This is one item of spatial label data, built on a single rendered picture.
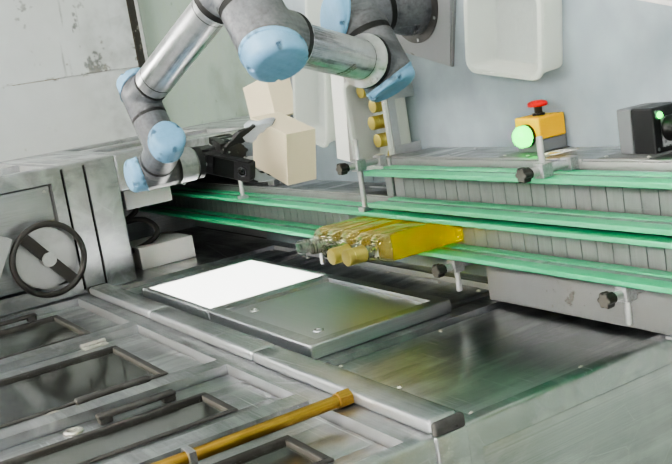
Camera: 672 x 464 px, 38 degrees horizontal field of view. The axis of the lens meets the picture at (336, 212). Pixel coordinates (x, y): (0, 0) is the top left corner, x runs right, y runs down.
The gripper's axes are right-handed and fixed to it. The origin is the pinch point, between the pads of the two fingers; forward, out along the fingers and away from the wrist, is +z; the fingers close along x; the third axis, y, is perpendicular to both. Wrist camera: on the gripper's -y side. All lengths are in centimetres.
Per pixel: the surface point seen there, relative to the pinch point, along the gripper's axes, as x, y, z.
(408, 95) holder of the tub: -8.3, -4.5, 33.7
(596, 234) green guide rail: -5, -83, 15
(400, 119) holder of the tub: -3.1, -5.8, 30.5
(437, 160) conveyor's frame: -1.5, -30.1, 22.6
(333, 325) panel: 24.4, -39.6, -10.5
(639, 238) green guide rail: -7, -91, 15
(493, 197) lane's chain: 1, -48, 23
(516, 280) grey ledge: 17, -57, 23
